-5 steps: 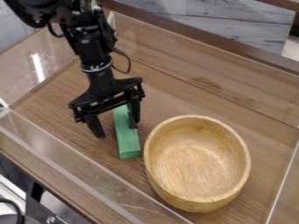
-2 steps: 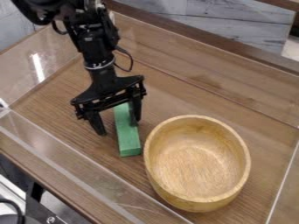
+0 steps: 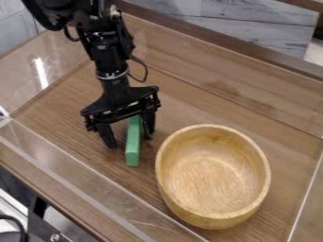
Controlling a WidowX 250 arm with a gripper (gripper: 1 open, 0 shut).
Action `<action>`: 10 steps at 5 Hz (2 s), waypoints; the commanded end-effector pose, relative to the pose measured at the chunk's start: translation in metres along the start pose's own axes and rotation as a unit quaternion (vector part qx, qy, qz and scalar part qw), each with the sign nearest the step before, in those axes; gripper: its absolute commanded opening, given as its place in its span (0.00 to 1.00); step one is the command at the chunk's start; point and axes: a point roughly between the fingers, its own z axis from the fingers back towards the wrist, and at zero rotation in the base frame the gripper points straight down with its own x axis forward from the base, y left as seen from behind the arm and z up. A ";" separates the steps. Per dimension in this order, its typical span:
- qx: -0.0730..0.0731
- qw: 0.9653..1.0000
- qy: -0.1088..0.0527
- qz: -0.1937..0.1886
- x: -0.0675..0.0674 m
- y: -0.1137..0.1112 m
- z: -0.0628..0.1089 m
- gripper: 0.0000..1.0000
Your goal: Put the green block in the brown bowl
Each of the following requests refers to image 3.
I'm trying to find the green rectangular block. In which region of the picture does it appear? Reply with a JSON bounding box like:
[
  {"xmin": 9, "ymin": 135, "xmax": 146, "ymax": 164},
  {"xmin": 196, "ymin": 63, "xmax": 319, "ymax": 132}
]
[{"xmin": 126, "ymin": 115, "xmax": 142, "ymax": 167}]

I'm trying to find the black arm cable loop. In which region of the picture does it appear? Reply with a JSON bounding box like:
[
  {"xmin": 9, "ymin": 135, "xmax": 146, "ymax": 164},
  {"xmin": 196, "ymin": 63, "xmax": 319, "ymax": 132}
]
[{"xmin": 127, "ymin": 55, "xmax": 150, "ymax": 83}]

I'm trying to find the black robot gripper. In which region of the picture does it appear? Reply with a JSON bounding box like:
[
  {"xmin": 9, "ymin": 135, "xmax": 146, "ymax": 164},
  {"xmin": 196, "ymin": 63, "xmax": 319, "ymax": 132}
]
[{"xmin": 80, "ymin": 73, "xmax": 162, "ymax": 149}]

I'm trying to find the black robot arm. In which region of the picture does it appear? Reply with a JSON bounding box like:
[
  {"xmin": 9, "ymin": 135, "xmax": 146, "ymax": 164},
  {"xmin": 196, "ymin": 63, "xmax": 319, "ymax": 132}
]
[{"xmin": 21, "ymin": 0, "xmax": 160, "ymax": 148}]

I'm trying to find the black table leg bracket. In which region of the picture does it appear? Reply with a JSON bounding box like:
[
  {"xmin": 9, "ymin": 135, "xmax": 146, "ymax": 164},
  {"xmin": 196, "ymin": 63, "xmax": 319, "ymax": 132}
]
[{"xmin": 27, "ymin": 197, "xmax": 73, "ymax": 242}]

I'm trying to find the black cable under table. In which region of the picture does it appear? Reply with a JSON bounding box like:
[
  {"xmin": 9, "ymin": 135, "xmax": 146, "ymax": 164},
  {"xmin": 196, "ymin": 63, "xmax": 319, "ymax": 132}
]
[{"xmin": 0, "ymin": 214, "xmax": 27, "ymax": 242}]

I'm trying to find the light wooden oval bowl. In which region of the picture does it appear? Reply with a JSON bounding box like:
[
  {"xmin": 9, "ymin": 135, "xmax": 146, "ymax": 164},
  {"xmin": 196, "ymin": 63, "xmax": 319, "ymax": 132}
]
[{"xmin": 155, "ymin": 124, "xmax": 271, "ymax": 230}]

